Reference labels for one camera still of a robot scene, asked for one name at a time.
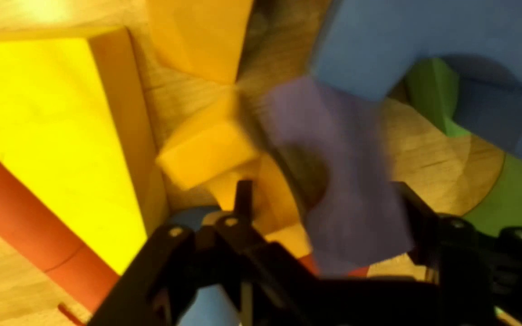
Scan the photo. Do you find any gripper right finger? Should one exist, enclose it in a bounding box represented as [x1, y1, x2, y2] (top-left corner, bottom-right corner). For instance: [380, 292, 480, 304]
[391, 182, 522, 326]

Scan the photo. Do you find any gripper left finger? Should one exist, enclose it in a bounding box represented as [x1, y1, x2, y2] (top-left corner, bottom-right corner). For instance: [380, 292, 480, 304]
[88, 180, 318, 326]

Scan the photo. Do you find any light blue wooden cylinder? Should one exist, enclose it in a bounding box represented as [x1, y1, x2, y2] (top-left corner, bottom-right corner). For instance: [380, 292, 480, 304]
[167, 206, 244, 326]

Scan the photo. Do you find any green wooden arch block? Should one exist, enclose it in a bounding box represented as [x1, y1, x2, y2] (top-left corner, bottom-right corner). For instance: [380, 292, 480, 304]
[405, 57, 522, 239]

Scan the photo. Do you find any small yellow wooden block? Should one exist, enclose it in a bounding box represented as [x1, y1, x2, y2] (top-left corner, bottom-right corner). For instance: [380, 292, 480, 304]
[155, 97, 262, 191]

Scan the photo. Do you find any plain wooden half disc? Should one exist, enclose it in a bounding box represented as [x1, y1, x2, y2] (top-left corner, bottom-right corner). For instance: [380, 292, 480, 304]
[378, 97, 507, 217]

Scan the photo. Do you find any purple wooden block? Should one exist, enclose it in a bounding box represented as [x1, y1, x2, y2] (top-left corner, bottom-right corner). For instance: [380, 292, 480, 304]
[261, 76, 416, 278]

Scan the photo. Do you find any red wooden cylinder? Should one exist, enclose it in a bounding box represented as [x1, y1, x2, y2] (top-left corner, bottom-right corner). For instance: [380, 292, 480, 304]
[0, 136, 121, 314]

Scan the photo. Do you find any large yellow wooden block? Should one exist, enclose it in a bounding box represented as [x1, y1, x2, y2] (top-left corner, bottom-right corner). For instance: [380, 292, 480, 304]
[0, 26, 169, 275]

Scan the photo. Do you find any orange wooden block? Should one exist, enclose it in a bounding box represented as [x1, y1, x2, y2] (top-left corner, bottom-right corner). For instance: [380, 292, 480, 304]
[145, 0, 255, 85]

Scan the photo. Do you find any blue wooden arch block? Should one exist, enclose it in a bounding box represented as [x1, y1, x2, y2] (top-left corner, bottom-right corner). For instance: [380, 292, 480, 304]
[309, 0, 522, 171]

